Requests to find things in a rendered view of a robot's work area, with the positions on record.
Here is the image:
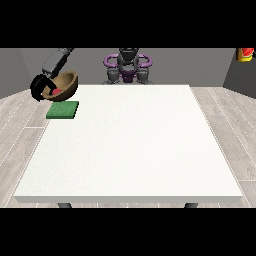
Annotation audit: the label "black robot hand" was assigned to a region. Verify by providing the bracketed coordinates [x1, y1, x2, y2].
[29, 73, 58, 102]

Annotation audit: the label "brown wooden bowl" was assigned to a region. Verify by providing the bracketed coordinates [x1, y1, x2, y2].
[43, 70, 80, 103]

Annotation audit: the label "green square pad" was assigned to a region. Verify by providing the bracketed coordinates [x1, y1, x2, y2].
[45, 100, 80, 120]

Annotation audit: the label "yellow cup with melon print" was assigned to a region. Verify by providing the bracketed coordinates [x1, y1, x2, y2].
[236, 47, 256, 63]

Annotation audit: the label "grey robot trunk purple rings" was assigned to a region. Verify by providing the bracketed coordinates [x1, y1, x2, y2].
[102, 47, 155, 86]

